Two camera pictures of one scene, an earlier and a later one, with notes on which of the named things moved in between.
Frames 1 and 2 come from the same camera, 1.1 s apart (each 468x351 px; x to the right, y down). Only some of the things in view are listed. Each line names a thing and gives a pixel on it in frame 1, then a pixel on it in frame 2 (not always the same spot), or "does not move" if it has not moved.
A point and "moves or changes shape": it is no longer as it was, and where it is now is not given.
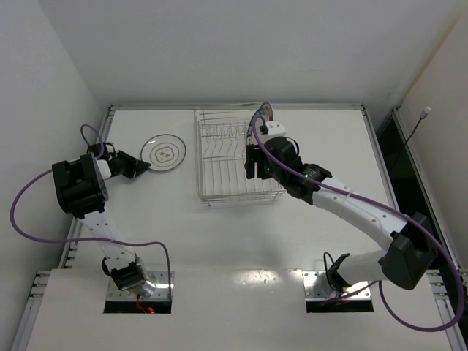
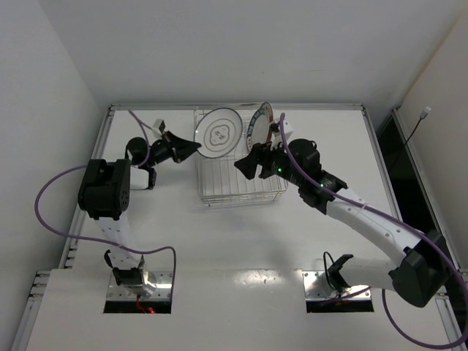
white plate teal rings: x=164 y=152 moves or changes shape
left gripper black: x=126 y=165 to x=172 y=147
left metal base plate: x=161 y=292 does not move
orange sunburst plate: x=268 y=106 does not move
